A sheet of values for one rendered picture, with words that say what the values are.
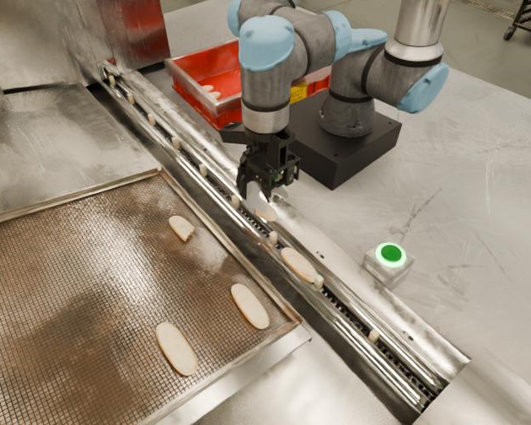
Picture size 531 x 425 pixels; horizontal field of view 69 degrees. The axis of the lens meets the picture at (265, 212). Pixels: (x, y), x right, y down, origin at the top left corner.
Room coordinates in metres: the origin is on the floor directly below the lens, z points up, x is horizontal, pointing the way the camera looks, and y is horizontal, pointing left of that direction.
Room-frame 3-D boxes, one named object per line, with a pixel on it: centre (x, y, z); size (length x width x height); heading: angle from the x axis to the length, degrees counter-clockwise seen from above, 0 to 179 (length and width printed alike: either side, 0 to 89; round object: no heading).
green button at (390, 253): (0.44, -0.24, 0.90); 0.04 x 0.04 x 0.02
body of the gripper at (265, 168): (0.52, -0.01, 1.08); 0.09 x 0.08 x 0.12; 42
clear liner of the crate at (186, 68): (1.19, 0.04, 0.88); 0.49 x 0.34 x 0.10; 125
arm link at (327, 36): (0.61, -0.06, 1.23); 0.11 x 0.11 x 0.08; 42
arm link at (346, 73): (0.89, -0.22, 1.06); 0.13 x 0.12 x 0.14; 42
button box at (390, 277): (0.44, -0.24, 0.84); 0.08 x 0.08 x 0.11; 38
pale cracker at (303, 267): (0.45, -0.07, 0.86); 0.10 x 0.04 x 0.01; 38
